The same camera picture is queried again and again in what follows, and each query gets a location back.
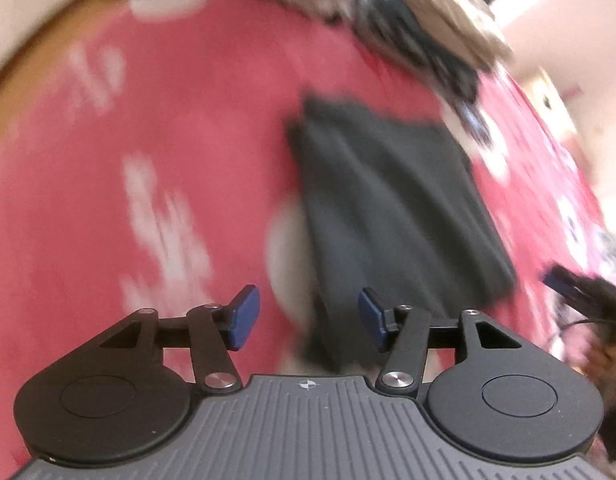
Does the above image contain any person's right hand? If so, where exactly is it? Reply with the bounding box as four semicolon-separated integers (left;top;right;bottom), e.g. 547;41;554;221
583;332;616;402

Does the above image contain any stack of khaki and dark clothes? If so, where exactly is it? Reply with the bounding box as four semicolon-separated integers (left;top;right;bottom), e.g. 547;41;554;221
353;0;515;107

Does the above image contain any cream nightstand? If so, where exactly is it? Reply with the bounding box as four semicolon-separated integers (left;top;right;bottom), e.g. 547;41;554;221
518;67;580;127

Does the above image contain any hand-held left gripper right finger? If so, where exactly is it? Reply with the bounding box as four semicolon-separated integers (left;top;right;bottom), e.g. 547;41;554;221
358;287;525;397

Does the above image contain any black cable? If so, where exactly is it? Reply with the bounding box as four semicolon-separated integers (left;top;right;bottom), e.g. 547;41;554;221
555;317;616;333

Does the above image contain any dark grey garment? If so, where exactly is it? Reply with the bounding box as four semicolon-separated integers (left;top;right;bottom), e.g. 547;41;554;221
287;92;519;373

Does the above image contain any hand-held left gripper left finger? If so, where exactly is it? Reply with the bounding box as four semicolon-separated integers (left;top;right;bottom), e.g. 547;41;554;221
98;285;261;395

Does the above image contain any wooden bed frame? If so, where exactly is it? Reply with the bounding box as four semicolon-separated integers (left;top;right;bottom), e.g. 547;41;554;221
0;0;138;103

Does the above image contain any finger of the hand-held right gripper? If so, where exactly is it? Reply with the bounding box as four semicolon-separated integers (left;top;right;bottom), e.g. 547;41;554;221
542;265;590;307

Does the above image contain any red floral blanket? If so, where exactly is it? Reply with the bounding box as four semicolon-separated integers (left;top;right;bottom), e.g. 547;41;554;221
0;0;616;480

